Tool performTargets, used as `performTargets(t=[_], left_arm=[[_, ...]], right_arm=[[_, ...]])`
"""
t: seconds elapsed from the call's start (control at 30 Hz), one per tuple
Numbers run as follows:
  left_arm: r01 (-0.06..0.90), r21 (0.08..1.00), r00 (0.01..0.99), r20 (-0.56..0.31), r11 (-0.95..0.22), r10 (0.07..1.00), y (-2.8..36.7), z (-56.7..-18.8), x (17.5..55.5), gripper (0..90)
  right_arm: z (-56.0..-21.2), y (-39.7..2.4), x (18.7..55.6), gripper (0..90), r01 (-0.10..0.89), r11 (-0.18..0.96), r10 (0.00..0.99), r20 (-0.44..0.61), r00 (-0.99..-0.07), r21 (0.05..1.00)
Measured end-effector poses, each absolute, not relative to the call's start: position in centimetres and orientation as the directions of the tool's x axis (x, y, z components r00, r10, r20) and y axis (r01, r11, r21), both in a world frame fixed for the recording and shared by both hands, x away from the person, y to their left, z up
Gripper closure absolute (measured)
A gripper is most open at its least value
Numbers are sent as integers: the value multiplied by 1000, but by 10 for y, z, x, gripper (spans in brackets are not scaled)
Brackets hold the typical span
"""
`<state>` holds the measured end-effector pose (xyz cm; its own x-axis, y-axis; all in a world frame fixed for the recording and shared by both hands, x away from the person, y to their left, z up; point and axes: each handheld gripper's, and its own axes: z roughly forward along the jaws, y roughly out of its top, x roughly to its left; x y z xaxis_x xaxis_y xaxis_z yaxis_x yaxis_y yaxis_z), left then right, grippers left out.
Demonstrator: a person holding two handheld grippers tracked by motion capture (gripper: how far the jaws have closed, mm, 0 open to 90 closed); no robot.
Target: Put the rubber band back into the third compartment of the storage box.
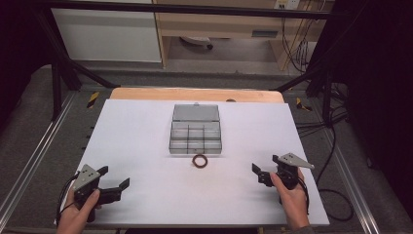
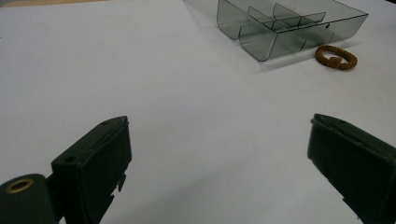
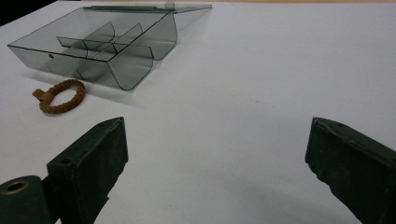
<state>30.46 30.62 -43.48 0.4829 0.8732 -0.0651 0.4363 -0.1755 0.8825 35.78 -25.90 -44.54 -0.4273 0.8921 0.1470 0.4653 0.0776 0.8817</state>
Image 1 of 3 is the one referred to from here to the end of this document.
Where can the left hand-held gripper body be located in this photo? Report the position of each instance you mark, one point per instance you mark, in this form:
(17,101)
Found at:
(85,177)

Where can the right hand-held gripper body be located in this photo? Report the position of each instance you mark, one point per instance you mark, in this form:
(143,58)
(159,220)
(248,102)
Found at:
(288,170)

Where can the person's right hand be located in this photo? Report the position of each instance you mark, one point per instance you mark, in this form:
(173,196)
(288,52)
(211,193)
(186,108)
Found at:
(291,200)

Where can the person's left hand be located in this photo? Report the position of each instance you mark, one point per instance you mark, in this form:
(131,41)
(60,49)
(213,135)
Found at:
(75,216)

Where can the white board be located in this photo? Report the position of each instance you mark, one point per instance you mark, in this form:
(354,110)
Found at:
(146,182)

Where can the yellow black tape piece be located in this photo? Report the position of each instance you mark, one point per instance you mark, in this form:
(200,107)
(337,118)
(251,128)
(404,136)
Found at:
(93,99)
(302,104)

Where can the clear plastic compartment box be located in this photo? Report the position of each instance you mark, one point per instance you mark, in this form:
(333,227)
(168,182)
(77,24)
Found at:
(195,131)

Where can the wooden table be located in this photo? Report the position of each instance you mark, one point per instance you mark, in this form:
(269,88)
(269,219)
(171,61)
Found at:
(162,94)

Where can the black curtain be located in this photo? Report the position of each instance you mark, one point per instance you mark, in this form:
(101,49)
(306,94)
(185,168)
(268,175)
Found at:
(376,81)
(19,48)

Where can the white cabinet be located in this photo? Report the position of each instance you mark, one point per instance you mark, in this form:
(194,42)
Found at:
(107,35)

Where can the white chair base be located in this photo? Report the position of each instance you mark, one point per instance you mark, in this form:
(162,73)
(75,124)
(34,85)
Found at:
(196,41)

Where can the wooden desk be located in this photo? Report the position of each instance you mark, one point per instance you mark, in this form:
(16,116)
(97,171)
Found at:
(214,24)

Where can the aluminium rail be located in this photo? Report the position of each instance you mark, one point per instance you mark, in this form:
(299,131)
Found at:
(35,152)
(352,185)

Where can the wall power outlet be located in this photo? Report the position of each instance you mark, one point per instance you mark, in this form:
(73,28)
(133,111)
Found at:
(287,4)

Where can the black metal frame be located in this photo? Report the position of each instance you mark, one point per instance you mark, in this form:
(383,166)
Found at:
(195,9)

